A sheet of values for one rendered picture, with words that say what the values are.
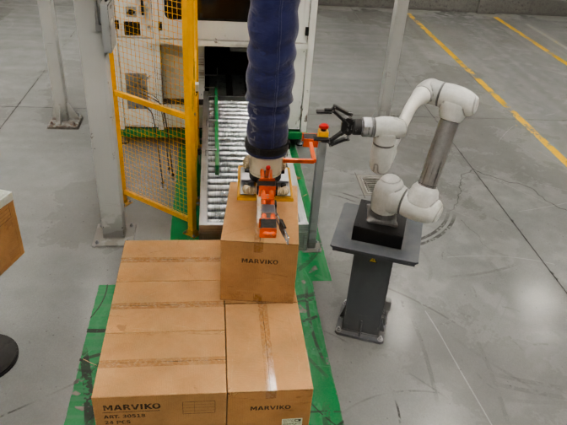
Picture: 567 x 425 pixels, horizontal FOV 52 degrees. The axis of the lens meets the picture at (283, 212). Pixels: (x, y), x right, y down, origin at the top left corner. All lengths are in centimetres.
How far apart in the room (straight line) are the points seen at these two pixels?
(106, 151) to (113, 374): 188
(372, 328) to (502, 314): 100
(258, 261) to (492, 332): 183
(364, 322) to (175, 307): 127
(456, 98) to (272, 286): 136
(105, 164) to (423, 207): 227
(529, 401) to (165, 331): 214
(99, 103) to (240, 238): 161
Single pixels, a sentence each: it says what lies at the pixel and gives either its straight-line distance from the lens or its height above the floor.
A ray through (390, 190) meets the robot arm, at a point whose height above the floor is 108.
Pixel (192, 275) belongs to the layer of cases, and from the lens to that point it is 337.
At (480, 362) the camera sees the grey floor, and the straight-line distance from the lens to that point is 394.
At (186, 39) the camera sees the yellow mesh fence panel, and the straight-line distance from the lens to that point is 396.
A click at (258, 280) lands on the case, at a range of 310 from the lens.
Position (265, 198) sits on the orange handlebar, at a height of 125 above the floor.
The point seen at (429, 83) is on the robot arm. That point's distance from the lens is 318.
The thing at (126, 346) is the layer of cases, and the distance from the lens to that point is 299.
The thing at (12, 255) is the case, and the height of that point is 67.
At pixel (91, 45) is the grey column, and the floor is 151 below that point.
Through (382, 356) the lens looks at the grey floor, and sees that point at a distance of 377.
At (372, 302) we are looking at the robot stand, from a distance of 368.
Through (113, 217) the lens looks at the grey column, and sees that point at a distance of 454.
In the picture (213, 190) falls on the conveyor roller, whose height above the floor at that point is 52.
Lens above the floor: 266
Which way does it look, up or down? 33 degrees down
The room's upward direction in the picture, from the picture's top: 4 degrees clockwise
